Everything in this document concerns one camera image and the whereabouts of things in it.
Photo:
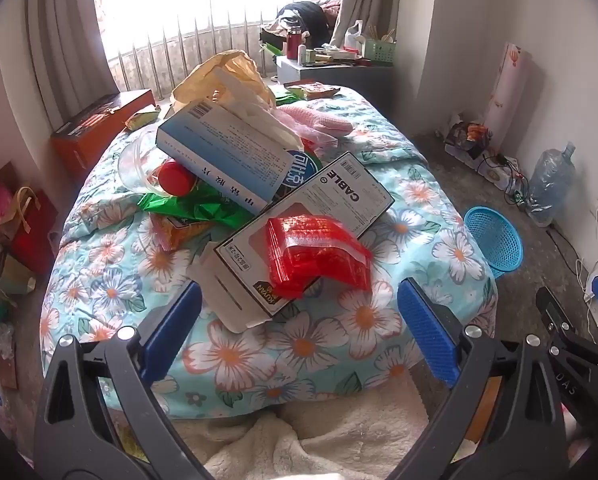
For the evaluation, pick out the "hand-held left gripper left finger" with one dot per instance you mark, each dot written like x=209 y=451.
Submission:
x=171 y=332

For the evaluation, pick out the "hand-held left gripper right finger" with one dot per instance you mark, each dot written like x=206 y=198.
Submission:
x=429 y=325

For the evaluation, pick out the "blue plastic basket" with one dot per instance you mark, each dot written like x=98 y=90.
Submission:
x=494 y=240

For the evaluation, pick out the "orange snack packet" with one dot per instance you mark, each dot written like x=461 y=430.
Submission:
x=179 y=232

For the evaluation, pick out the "green chip bag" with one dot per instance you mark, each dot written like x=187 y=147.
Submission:
x=199 y=207

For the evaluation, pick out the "red plastic packet stack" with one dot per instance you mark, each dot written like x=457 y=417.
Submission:
x=314 y=250

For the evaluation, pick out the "clear bottle with red cap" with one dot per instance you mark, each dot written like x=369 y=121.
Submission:
x=176 y=180

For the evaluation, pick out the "blue medicine box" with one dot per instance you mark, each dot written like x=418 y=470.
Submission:
x=229 y=145

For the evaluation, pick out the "pink towel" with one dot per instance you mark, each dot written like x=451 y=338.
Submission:
x=319 y=120

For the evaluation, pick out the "white wrapper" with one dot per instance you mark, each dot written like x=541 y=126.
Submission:
x=251 y=105

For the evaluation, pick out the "yellow plastic bag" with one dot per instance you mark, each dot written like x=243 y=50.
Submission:
x=214 y=72

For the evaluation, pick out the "floral blanket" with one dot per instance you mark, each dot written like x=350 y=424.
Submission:
x=359 y=310

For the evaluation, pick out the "large clear water jug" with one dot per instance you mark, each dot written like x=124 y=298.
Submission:
x=551 y=185

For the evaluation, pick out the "white flat box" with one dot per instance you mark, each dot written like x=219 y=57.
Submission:
x=494 y=172

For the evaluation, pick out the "red gift bag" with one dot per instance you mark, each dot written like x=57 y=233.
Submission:
x=36 y=230

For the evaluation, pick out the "brown paper bag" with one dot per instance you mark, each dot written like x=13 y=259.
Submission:
x=11 y=270

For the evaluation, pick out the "cream fleece blanket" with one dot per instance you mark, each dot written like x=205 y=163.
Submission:
x=304 y=450

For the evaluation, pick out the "dark snack bag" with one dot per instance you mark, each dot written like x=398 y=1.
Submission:
x=469 y=137

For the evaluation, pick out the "orange brown box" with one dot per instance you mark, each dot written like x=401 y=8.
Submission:
x=94 y=135

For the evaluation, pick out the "yellow green snack packet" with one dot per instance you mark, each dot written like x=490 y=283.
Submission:
x=141 y=119

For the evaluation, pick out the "patterned paper roll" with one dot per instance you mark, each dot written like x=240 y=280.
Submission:
x=506 y=95

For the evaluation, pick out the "grey cabinet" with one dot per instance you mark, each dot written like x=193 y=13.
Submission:
x=349 y=77

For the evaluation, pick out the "brown flat snack packet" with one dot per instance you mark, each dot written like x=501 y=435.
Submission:
x=311 y=91

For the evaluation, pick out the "green plastic storage basket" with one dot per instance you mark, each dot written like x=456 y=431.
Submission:
x=379 y=50

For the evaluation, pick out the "metal window railing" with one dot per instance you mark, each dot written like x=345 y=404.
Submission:
x=179 y=50

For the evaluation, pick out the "white plastic jug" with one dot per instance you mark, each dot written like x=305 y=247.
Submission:
x=354 y=37

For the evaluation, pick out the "white small bottle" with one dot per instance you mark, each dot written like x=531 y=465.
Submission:
x=302 y=55

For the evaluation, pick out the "red thermos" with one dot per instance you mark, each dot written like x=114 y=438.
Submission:
x=294 y=45

